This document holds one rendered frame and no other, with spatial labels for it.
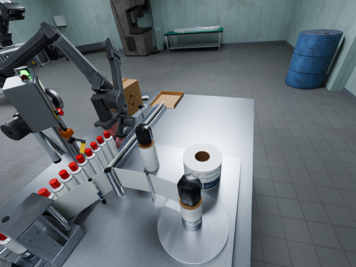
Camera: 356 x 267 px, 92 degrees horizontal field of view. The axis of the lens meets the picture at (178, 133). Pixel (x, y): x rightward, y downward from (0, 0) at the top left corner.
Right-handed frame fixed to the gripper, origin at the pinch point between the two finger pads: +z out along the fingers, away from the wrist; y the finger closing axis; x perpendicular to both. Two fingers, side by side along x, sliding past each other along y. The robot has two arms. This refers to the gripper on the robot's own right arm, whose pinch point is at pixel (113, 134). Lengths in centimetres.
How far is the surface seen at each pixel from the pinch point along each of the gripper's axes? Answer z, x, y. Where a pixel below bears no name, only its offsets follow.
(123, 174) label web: 16.8, -5.1, -8.9
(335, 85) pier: 110, -226, 340
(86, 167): 16.7, 17.4, -9.2
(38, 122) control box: -13.9, 21.3, -13.5
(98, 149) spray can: 14.2, 17.4, 2.1
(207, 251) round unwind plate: 31, -49, -25
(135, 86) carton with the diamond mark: 11, 36, 81
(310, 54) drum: 55, -170, 344
